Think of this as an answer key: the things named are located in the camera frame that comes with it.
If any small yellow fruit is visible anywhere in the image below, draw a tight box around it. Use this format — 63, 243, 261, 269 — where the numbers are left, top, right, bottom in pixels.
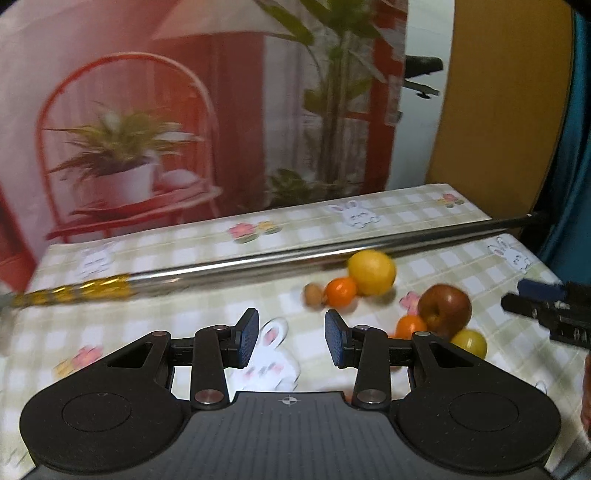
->
452, 328, 488, 359

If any black office chair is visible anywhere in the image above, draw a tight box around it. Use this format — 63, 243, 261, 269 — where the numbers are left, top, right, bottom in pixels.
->
403, 55, 444, 99

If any yellow lemon by pole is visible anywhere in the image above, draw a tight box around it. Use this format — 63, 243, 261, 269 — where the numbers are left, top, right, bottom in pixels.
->
348, 250, 397, 296

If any printed room backdrop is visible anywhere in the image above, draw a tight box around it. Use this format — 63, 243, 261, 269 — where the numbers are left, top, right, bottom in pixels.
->
1, 1, 409, 290

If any right human hand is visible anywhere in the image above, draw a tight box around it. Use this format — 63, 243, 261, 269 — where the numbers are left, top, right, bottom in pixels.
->
580, 353, 591, 433

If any checkered bunny tablecloth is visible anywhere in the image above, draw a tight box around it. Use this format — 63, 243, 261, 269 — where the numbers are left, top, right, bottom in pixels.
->
1, 184, 582, 479

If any small tangerine by lemon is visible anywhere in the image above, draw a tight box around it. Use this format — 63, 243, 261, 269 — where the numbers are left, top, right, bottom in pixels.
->
324, 277, 358, 308

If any wooden headboard panel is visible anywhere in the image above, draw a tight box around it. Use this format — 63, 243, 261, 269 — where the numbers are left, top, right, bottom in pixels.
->
427, 1, 573, 217

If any red apple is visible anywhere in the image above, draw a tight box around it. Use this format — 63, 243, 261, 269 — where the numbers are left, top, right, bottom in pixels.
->
418, 284, 472, 340

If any telescopic metal pole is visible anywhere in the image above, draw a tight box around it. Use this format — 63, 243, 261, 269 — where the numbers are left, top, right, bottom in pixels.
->
1, 214, 536, 311

